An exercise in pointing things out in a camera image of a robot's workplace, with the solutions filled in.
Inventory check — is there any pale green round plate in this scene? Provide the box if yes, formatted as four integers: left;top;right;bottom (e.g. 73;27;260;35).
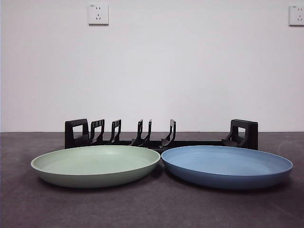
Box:
30;145;161;190

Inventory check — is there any light blue round plate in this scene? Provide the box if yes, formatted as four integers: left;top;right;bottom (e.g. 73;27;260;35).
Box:
161;145;294;190

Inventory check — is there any black plastic plate rack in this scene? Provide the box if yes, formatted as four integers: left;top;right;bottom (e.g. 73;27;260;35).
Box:
64;118;259;151

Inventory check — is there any white wall socket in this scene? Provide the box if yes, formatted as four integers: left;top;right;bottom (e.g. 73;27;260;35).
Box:
288;5;304;27
88;4;110;26

